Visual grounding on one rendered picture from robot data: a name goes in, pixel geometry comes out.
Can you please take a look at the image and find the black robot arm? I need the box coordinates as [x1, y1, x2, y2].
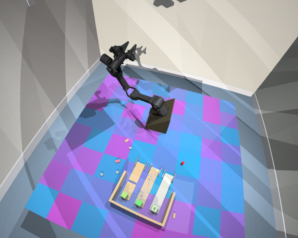
[100, 45, 170, 116]

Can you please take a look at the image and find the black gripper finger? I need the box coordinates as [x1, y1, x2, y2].
[127, 44, 137, 57]
[118, 41, 129, 52]

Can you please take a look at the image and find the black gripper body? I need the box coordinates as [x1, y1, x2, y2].
[114, 49, 136, 65]

